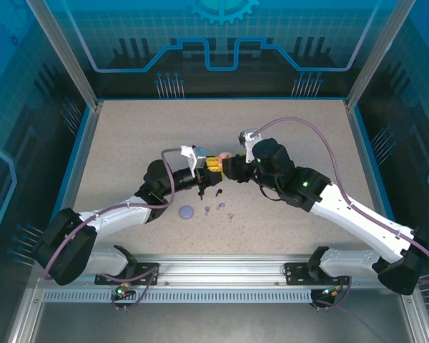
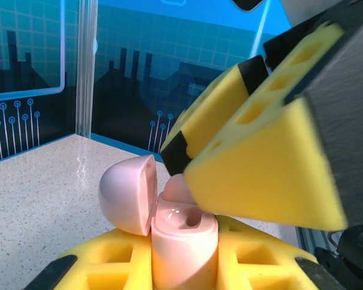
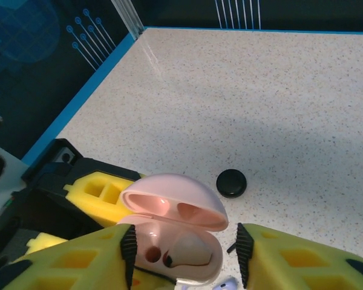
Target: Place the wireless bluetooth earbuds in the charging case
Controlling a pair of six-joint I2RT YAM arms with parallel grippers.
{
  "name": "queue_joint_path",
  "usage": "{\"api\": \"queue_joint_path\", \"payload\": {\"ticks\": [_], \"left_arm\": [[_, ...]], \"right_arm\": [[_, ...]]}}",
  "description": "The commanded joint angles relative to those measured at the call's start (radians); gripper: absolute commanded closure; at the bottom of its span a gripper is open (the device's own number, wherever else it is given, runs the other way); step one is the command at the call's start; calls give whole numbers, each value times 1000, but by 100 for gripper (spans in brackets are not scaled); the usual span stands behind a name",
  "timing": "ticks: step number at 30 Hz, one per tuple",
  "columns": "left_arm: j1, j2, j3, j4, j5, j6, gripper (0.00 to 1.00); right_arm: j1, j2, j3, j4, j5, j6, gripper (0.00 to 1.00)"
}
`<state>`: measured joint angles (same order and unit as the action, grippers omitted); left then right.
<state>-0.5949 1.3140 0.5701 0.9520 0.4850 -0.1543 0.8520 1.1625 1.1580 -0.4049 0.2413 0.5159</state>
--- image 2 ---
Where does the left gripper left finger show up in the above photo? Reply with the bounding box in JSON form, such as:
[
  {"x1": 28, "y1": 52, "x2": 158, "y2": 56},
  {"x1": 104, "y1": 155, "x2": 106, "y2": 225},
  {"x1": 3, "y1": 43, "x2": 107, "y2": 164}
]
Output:
[{"x1": 24, "y1": 226, "x2": 154, "y2": 290}]

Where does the aluminium side rail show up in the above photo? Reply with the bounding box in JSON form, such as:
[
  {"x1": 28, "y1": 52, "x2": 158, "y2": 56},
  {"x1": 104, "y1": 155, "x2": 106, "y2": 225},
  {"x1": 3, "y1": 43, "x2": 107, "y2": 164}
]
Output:
[{"x1": 295, "y1": 226, "x2": 336, "y2": 257}]

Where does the pink earbud charging case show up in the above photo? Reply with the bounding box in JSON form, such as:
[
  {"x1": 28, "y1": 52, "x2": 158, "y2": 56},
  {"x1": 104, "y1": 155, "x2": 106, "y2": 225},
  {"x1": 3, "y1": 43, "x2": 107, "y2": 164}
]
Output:
[{"x1": 97, "y1": 154, "x2": 220, "y2": 290}]

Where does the pink wireless earbud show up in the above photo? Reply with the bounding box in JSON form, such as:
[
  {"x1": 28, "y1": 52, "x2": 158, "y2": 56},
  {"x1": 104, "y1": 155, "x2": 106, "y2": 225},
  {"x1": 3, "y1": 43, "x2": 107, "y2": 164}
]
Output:
[{"x1": 163, "y1": 173, "x2": 197, "y2": 206}]

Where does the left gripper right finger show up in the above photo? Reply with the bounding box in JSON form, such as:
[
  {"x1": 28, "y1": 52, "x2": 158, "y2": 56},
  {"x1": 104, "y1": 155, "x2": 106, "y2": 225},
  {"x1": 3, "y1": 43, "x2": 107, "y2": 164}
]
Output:
[{"x1": 214, "y1": 216, "x2": 347, "y2": 290}]

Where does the aluminium corner post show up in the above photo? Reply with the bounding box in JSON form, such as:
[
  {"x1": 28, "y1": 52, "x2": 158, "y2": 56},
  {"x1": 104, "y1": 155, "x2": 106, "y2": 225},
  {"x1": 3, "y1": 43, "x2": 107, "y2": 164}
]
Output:
[{"x1": 75, "y1": 0, "x2": 99, "y2": 138}]

